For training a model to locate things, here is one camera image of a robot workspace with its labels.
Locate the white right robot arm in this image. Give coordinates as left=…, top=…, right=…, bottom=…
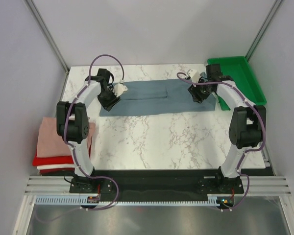
left=186, top=64, right=266, bottom=193

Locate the pink folded t shirt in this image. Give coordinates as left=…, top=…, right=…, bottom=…
left=36, top=117, right=97, bottom=158

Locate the dark red folded t shirt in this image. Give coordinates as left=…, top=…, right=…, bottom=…
left=39, top=168, right=74, bottom=175

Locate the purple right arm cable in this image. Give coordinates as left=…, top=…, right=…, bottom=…
left=176, top=72, right=267, bottom=157

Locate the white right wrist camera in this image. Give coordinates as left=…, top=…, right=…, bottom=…
left=186, top=69, right=201, bottom=83

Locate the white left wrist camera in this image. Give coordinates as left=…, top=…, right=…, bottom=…
left=113, top=83, right=128, bottom=97

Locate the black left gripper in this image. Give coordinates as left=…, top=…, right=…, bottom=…
left=98, top=87, right=121, bottom=112

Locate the blue grey t shirt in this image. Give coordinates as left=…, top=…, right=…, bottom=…
left=99, top=79, right=216, bottom=117

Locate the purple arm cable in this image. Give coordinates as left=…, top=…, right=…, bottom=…
left=88, top=54, right=125, bottom=84
left=176, top=72, right=267, bottom=157

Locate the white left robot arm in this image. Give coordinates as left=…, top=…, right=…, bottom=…
left=56, top=69, right=127, bottom=192

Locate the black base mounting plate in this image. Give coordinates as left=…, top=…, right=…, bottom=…
left=70, top=169, right=244, bottom=201

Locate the light blue cable duct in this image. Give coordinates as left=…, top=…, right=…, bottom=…
left=35, top=195, right=234, bottom=206

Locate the aluminium frame rail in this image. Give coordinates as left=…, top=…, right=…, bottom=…
left=23, top=175, right=74, bottom=196

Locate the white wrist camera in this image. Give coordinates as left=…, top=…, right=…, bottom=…
left=186, top=69, right=201, bottom=83
left=113, top=83, right=128, bottom=97

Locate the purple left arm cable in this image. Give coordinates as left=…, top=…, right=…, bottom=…
left=88, top=54, right=125, bottom=84

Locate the white folded t shirt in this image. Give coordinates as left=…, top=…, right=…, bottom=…
left=37, top=164, right=74, bottom=170

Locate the green plastic tray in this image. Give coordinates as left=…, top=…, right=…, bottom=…
left=207, top=56, right=267, bottom=105

